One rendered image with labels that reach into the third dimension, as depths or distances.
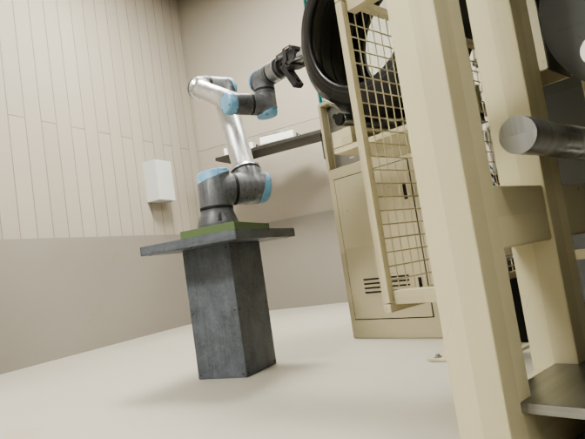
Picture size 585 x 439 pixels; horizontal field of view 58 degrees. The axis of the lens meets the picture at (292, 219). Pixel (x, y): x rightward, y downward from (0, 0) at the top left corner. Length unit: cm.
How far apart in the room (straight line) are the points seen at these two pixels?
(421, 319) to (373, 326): 30
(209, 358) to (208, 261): 41
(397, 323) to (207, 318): 93
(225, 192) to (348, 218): 73
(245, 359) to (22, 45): 331
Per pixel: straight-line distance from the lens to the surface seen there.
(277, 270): 548
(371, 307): 276
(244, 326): 228
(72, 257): 453
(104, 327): 469
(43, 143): 461
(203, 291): 234
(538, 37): 188
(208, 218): 236
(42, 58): 488
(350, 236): 279
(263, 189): 247
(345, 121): 187
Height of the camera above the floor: 43
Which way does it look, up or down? 5 degrees up
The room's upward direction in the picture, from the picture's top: 9 degrees counter-clockwise
